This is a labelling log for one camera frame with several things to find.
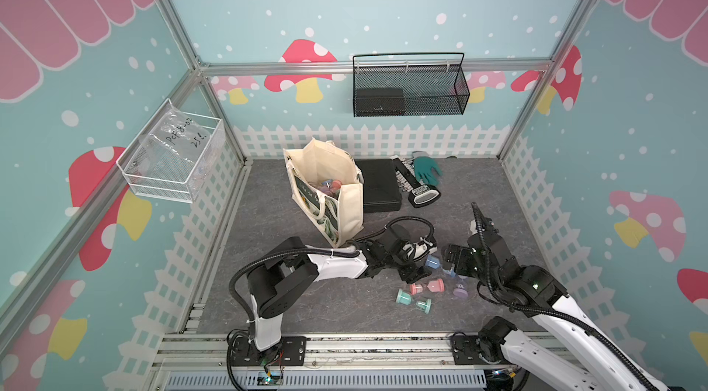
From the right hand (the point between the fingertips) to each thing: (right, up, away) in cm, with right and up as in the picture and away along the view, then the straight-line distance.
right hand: (455, 252), depth 75 cm
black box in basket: (-20, +45, +12) cm, 50 cm away
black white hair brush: (-3, +15, +32) cm, 36 cm away
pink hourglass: (-3, -13, +9) cm, 16 cm away
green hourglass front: (-12, -15, +6) cm, 21 cm away
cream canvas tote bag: (-39, +18, +27) cm, 50 cm away
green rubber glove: (+1, +25, +41) cm, 48 cm away
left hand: (-7, -6, +9) cm, 13 cm away
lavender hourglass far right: (+4, -13, +7) cm, 16 cm away
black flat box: (-18, +17, +30) cm, 39 cm away
